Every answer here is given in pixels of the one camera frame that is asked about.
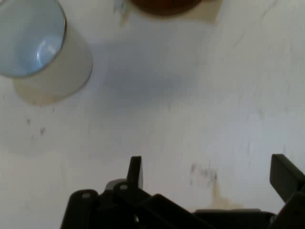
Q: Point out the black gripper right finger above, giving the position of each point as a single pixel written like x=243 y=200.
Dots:
x=290 y=186

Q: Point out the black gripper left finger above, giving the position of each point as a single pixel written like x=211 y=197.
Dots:
x=100 y=210

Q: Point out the white enamel mug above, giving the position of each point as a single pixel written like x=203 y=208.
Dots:
x=71 y=62

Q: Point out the brown wooden mug tree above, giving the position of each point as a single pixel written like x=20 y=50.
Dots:
x=166 y=6

